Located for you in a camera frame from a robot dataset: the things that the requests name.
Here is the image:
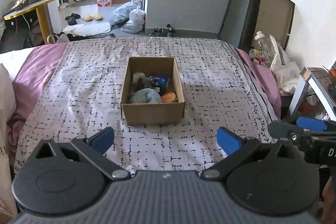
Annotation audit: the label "black slippers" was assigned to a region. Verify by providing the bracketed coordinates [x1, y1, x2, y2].
[65, 13, 81, 26]

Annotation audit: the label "brown headboard panel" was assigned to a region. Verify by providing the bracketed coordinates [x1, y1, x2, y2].
[238, 0, 295, 52]

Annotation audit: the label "plush hamburger toy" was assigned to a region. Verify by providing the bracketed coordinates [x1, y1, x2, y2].
[161, 92, 178, 103]

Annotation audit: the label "small cup with label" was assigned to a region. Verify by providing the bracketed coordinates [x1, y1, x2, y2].
[248, 48, 265, 60]

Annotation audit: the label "white soft item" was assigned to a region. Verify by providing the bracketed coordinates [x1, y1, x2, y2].
[132, 72, 146, 85]

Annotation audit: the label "dark grey cloth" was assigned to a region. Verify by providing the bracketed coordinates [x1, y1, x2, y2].
[135, 77, 159, 91]

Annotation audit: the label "clear plastic bottle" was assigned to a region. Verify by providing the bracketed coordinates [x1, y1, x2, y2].
[253, 31, 275, 68]

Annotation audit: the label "beige slippers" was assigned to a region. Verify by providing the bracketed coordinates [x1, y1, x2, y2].
[81, 13, 103, 22]

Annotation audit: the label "brown cardboard box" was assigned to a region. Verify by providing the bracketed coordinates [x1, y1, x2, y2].
[121, 57, 186, 126]

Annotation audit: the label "person's right hand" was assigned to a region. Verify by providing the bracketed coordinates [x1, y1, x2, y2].
[321, 177, 336, 224]

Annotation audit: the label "yellow edged table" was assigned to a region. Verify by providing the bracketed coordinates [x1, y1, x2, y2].
[4, 0, 56, 44]

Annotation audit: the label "red water bottle pack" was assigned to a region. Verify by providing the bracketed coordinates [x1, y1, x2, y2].
[97, 0, 113, 7]

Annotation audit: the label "patterned white bedspread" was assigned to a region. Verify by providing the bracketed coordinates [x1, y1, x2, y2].
[14, 37, 277, 173]

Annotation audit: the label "white plastic bags pile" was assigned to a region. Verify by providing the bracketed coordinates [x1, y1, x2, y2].
[269, 35, 300, 94]

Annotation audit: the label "grey garbage bags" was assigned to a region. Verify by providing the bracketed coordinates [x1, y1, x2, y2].
[110, 0, 146, 34]

